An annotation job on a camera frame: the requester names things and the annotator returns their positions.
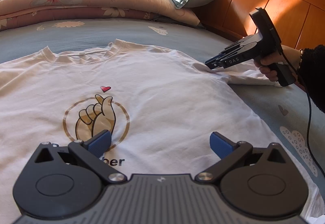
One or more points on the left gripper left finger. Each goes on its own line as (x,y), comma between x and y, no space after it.
(59,182)

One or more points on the blue floral bed sheet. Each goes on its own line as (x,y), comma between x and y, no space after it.
(89,33)

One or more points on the white long sleeve shirt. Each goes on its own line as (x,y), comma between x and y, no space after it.
(163,198)

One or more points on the pink floral folded quilt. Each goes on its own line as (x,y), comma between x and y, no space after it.
(19,13)

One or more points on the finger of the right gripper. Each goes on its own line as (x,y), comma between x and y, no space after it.
(217,62)

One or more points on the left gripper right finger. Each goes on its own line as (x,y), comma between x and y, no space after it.
(260,183)

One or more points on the person right hand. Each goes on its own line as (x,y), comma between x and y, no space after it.
(291,54)

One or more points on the black fuzzy sleeve forearm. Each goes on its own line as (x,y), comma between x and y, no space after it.
(311,74)

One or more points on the wooden headboard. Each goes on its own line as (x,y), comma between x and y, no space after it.
(299,23)

